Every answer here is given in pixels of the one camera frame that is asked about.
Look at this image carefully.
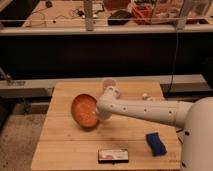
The black object on bench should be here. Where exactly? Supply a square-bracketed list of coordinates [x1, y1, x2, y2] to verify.
[107, 10, 132, 26]

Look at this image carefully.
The blue sponge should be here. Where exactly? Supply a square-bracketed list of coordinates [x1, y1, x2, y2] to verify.
[146, 132, 167, 157]

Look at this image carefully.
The orange ceramic bowl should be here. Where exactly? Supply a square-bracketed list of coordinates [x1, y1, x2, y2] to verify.
[71, 94, 98, 128]

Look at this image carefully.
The metal clamp at left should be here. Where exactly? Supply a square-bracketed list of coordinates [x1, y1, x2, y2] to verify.
[0, 67, 26, 86]

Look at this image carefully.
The grey vertical post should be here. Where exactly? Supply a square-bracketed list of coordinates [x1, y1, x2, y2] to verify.
[83, 0, 94, 31]

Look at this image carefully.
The grey right post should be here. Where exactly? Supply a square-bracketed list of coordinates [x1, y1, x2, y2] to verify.
[175, 0, 193, 30]

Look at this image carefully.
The white squeeze bottle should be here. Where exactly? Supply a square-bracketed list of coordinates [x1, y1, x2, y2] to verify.
[142, 93, 153, 101]

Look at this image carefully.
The orange crate on bench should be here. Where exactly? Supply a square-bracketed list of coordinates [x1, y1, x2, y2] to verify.
[131, 4, 152, 25]

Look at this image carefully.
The translucent plastic cup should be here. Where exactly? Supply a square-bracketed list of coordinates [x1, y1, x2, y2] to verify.
[102, 78, 116, 89]

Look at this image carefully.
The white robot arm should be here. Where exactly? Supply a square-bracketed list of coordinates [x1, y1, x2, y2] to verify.
[96, 86, 213, 171]

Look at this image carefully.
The black rectangular box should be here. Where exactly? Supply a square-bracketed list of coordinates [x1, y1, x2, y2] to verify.
[98, 149, 129, 164]

